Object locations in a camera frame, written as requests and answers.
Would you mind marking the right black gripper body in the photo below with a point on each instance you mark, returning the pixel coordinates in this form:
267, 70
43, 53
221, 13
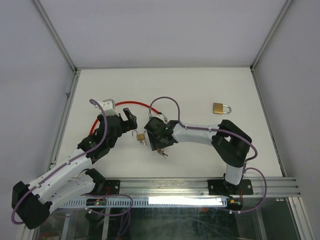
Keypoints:
156, 142

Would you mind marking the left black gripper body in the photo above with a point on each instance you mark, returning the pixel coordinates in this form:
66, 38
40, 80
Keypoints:
125, 126

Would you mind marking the cable lock keys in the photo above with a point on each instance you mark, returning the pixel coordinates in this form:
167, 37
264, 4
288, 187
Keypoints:
165, 119

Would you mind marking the small brass padlock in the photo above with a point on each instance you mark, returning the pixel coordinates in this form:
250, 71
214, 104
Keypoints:
140, 137

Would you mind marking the wide brass padlock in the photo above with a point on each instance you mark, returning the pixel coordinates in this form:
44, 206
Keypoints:
221, 109

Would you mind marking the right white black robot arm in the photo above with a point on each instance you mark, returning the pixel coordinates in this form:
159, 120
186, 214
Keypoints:
228, 140

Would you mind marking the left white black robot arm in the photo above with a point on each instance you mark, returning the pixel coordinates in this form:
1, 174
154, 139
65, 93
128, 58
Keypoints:
33, 202

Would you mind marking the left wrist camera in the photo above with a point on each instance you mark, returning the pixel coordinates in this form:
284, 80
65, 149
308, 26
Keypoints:
108, 107

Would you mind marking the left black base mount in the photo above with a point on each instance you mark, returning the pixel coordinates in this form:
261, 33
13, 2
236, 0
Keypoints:
105, 188

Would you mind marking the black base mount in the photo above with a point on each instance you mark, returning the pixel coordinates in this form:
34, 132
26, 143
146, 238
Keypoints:
105, 188
221, 187

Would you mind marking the left aluminium frame post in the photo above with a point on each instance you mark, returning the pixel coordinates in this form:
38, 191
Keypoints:
54, 34

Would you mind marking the aluminium frame post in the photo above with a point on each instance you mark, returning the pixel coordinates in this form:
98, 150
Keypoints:
270, 35
54, 34

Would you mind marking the grey slotted cable duct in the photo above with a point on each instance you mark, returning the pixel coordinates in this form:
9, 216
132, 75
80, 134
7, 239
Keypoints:
144, 202

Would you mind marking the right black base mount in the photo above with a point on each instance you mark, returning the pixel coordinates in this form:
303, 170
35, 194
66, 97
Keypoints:
221, 187

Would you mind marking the aluminium front rail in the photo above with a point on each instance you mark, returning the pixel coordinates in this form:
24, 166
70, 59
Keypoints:
271, 187

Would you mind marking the right aluminium frame post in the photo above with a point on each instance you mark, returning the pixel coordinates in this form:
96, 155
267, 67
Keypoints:
270, 35

